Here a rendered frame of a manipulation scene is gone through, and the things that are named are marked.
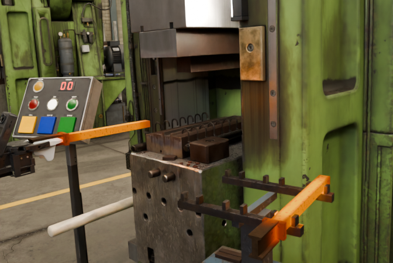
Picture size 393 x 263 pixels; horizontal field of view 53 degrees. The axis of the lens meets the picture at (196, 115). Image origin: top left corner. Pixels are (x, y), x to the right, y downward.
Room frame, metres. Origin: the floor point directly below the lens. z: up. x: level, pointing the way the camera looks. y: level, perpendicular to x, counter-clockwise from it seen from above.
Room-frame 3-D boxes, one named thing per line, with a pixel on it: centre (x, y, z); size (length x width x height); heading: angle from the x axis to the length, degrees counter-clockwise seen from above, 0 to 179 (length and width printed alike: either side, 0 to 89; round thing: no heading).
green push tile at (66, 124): (1.61, 0.53, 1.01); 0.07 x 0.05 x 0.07; 70
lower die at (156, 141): (1.57, -0.02, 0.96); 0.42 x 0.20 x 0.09; 135
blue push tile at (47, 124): (1.64, 0.63, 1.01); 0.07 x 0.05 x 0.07; 70
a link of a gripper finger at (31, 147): (1.04, 0.44, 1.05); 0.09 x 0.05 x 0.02; 132
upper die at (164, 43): (1.57, -0.02, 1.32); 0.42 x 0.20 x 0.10; 135
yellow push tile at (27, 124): (1.67, 0.72, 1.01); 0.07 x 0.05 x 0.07; 70
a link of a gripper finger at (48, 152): (1.07, 0.41, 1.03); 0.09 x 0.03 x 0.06; 132
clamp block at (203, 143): (1.34, -0.04, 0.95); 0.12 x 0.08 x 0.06; 135
